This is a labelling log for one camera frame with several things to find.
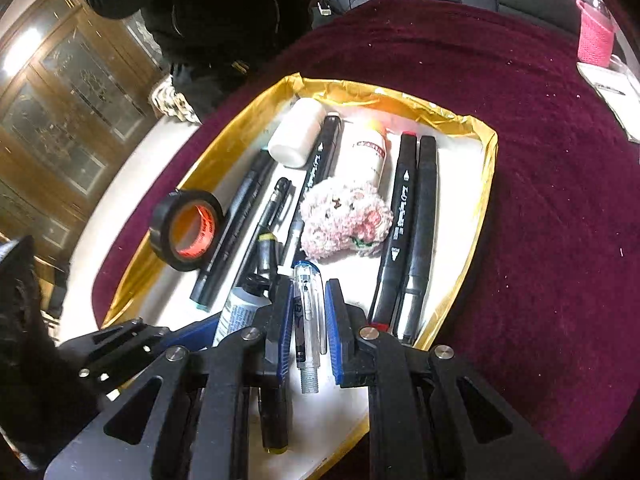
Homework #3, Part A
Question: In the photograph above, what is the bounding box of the long black teal-tipped marker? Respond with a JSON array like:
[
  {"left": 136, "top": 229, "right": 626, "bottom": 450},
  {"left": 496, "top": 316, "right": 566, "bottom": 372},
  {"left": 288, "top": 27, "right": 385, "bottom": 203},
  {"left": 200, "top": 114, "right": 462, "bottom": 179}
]
[{"left": 190, "top": 150, "right": 274, "bottom": 312}]

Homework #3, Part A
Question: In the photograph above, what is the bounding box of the gold-lined white tray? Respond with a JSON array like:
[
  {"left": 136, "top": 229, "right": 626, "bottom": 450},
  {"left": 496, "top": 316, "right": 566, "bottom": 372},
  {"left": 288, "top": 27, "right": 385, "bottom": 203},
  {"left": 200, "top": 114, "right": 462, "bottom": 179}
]
[{"left": 92, "top": 74, "right": 498, "bottom": 479}]

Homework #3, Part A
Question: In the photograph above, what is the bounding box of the white papers and notebook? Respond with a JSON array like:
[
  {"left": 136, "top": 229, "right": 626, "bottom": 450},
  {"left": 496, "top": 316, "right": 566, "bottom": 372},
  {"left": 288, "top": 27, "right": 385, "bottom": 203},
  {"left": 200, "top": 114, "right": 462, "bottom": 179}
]
[{"left": 576, "top": 54, "right": 640, "bottom": 144}]

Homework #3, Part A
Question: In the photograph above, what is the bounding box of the black pen with clip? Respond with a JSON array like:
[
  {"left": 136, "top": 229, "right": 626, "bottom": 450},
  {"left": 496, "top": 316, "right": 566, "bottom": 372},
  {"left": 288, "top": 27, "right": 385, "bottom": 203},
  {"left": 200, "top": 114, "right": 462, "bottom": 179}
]
[{"left": 233, "top": 177, "right": 292, "bottom": 286}]

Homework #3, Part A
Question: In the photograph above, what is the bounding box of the black pen gold cap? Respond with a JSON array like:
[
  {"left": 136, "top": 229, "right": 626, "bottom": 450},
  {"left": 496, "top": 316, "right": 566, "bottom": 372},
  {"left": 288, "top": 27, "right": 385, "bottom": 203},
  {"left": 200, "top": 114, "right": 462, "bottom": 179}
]
[{"left": 257, "top": 231, "right": 292, "bottom": 454}]

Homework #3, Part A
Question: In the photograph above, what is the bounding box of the blue-white toothpaste tube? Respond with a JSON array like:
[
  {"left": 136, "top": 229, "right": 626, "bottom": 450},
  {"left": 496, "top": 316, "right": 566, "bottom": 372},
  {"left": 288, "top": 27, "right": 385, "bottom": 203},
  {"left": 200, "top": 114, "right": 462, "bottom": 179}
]
[{"left": 213, "top": 274, "right": 271, "bottom": 347}]

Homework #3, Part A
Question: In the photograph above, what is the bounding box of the black marker white print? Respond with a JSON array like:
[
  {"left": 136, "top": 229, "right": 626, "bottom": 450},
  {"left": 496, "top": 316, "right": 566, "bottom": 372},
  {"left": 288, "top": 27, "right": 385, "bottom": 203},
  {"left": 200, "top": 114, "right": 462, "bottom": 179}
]
[{"left": 280, "top": 112, "right": 343, "bottom": 273}]

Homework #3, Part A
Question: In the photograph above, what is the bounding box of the blue clear ballpoint pen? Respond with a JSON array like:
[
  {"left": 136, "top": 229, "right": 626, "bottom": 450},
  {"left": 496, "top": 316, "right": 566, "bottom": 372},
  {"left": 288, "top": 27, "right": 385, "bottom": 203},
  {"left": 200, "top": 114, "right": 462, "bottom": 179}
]
[{"left": 293, "top": 261, "right": 328, "bottom": 394}]

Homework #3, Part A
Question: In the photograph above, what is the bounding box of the black marker red end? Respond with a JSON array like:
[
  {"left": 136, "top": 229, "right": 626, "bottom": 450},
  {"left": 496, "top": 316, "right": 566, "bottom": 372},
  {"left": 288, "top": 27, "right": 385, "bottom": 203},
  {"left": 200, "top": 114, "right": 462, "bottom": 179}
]
[{"left": 369, "top": 131, "right": 418, "bottom": 332}]

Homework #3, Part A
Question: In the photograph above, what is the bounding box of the maroon velvet tablecloth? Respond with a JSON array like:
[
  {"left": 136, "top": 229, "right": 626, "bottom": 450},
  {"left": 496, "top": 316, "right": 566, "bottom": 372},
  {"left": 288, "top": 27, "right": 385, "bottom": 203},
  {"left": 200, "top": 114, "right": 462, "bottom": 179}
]
[{"left": 92, "top": 0, "right": 639, "bottom": 479}]

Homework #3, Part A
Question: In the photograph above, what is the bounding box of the black electrical tape roll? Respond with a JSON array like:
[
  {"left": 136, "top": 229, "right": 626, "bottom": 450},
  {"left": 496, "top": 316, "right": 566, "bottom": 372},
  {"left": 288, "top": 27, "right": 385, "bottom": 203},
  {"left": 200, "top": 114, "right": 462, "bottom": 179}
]
[{"left": 149, "top": 190, "right": 224, "bottom": 272}]

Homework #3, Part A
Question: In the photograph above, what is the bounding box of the white cylindrical container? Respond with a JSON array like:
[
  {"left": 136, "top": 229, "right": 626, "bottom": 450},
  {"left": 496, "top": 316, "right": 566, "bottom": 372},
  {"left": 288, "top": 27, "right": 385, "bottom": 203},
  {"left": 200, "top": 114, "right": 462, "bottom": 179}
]
[{"left": 267, "top": 98, "right": 326, "bottom": 169}]

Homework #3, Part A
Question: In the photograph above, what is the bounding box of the pink fluffy pompom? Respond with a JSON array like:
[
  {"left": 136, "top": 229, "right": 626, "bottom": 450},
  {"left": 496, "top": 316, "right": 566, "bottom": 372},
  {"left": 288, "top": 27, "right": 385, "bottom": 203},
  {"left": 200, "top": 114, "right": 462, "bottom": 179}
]
[{"left": 300, "top": 178, "right": 393, "bottom": 260}]

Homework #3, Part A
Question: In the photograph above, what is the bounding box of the white bottle orange cap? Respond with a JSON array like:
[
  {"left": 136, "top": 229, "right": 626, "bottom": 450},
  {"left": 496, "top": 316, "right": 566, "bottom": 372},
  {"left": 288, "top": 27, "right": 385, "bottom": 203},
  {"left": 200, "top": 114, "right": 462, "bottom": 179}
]
[{"left": 346, "top": 113, "right": 387, "bottom": 188}]

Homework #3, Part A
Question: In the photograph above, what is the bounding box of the plain black marker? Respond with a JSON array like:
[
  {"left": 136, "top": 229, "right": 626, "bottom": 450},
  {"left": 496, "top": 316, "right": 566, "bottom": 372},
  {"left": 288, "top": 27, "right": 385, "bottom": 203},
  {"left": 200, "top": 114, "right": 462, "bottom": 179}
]
[{"left": 394, "top": 136, "right": 438, "bottom": 344}]

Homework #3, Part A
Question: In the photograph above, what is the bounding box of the person in black clothes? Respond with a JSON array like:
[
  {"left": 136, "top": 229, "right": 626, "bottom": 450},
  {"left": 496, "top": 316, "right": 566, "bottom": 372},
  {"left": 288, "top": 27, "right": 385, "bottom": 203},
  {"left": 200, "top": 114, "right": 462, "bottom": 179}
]
[{"left": 86, "top": 0, "right": 318, "bottom": 120}]

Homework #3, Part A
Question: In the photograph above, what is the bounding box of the pink knitted bottle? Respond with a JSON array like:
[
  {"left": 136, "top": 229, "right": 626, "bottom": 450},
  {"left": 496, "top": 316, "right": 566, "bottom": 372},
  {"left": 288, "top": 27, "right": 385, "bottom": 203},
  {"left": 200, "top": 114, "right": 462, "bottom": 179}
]
[{"left": 575, "top": 0, "right": 615, "bottom": 67}]

